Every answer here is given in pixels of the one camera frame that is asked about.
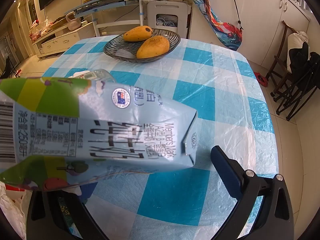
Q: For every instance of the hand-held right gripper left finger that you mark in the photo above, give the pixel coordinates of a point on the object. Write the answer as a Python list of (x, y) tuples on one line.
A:
[(53, 220)]

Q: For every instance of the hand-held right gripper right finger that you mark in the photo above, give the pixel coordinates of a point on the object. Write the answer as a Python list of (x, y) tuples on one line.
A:
[(225, 165)]

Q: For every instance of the white tissue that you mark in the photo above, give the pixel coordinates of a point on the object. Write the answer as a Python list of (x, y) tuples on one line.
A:
[(12, 210)]

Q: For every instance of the light blue milk carton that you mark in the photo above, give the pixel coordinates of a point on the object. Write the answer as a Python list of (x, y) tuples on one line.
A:
[(112, 135)]

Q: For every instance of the clear plastic bottle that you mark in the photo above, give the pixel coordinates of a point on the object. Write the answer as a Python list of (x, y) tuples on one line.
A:
[(100, 74)]

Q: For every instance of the blue checked tablecloth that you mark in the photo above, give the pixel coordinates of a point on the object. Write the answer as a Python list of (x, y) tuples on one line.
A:
[(200, 105)]

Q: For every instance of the red slipper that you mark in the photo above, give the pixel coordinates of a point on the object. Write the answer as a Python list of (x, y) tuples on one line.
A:
[(261, 78)]

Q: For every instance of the dark wooden chair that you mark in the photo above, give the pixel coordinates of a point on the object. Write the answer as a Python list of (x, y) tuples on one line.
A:
[(277, 62)]

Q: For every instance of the black folding chair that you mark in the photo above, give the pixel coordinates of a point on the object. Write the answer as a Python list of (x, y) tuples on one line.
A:
[(300, 60)]

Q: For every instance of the speckled yellow mango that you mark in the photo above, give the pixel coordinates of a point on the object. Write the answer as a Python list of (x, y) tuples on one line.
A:
[(152, 47)]

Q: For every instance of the white sack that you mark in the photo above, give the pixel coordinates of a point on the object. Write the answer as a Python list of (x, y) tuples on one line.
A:
[(295, 42)]

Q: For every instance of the white cupboard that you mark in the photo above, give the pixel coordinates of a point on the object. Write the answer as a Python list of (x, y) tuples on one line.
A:
[(262, 17)]

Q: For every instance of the dark ribbed glass plate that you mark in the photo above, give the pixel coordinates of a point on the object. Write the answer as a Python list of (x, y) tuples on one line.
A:
[(117, 48)]

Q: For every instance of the dark-spotted yellow mango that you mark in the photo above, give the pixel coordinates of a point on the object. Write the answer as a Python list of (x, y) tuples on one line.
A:
[(136, 33)]

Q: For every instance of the black butterfly chair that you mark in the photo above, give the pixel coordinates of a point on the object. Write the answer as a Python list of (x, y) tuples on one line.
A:
[(8, 67)]

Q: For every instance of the white step stool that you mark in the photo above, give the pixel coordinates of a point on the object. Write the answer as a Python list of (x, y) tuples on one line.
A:
[(167, 7)]

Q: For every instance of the white television cabinet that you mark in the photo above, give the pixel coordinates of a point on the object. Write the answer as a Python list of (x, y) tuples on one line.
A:
[(57, 40)]

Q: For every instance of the plastic bags of goods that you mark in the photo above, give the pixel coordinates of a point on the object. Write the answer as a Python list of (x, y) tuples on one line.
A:
[(37, 30)]

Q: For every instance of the pink kettlebell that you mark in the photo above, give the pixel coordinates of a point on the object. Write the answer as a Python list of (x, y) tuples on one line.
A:
[(73, 25)]

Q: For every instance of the blue study desk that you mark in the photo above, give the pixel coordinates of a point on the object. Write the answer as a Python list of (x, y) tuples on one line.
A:
[(107, 1)]

